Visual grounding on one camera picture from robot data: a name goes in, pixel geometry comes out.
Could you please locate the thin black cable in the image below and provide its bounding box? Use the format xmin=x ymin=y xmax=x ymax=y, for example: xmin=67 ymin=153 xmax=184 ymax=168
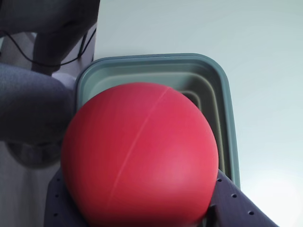
xmin=0 ymin=28 xmax=97 ymax=67

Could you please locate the dark office chair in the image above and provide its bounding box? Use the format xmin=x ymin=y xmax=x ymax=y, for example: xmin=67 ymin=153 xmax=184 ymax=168
xmin=0 ymin=0 xmax=100 ymax=170

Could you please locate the red ball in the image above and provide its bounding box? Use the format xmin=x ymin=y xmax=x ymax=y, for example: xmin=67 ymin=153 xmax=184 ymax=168
xmin=61 ymin=82 xmax=220 ymax=227

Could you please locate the blue grey gripper finger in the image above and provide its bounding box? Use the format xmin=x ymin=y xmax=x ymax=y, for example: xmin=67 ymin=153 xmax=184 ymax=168
xmin=46 ymin=169 xmax=95 ymax=227
xmin=201 ymin=169 xmax=280 ymax=227

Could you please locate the grey collapsible container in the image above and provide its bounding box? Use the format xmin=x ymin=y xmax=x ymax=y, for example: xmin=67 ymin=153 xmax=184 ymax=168
xmin=75 ymin=53 xmax=241 ymax=191

